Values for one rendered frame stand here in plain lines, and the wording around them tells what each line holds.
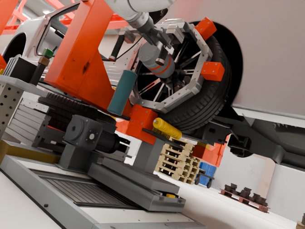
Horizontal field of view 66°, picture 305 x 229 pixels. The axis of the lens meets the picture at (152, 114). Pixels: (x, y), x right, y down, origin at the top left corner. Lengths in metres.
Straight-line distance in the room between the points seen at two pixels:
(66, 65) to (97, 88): 0.27
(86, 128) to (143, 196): 0.50
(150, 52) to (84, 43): 0.47
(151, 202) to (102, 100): 0.81
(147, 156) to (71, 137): 0.45
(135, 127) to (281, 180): 8.21
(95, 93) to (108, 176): 0.57
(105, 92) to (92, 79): 0.15
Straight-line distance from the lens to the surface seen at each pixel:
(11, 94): 1.53
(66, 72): 1.51
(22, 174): 1.22
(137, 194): 1.26
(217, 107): 1.41
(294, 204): 9.22
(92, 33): 1.61
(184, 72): 1.43
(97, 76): 1.66
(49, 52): 1.38
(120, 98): 1.32
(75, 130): 1.43
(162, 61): 1.11
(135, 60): 1.58
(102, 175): 1.43
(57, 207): 0.98
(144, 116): 1.30
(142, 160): 1.43
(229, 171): 9.50
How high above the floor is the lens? 0.34
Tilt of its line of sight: 9 degrees up
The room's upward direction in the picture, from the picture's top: 21 degrees clockwise
